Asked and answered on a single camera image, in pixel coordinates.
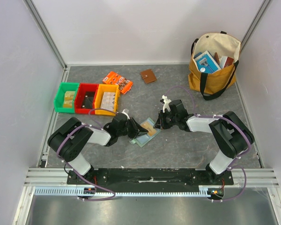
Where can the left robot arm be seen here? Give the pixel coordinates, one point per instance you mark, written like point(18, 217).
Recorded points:
point(69, 140)

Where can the white boxes in yellow bin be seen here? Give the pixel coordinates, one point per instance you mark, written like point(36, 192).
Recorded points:
point(108, 101)

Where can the brown leather wallet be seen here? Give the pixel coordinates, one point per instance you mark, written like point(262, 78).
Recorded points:
point(148, 76)

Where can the blue razor box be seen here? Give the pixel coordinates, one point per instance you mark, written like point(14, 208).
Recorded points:
point(206, 63)

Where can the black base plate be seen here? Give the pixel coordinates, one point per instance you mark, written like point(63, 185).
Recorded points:
point(155, 180)

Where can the orange snack package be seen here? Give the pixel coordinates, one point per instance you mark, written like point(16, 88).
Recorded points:
point(114, 78)

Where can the red white box in bag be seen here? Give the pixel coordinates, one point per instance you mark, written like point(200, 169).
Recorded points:
point(225, 61)

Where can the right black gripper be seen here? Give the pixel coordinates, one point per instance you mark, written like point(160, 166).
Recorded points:
point(165, 120)

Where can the yellow canvas tote bag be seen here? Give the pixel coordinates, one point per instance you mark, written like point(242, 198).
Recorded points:
point(211, 86)

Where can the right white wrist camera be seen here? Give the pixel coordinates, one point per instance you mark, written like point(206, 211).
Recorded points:
point(165, 101)

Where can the aluminium cable duct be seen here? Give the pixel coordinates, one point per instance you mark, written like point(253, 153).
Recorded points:
point(89, 192)

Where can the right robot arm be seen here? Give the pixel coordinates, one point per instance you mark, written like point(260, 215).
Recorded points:
point(231, 135)

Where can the green card holder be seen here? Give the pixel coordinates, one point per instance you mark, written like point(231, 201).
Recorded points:
point(144, 139)

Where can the red plastic bin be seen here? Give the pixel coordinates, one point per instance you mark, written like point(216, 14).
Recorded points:
point(83, 88)

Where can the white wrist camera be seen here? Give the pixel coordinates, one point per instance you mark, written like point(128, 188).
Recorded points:
point(165, 101)
point(125, 112)

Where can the black item in red bin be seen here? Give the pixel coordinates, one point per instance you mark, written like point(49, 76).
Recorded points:
point(88, 100)

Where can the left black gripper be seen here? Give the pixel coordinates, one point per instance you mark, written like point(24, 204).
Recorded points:
point(137, 129)

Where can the gold cards in green bin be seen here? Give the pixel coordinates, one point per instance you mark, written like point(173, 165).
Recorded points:
point(68, 99)

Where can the green plastic bin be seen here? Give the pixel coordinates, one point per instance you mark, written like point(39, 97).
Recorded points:
point(59, 98)

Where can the yellow plastic bin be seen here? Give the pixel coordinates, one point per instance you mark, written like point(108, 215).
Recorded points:
point(106, 88)

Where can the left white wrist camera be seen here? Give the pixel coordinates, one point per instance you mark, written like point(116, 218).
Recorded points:
point(125, 112)

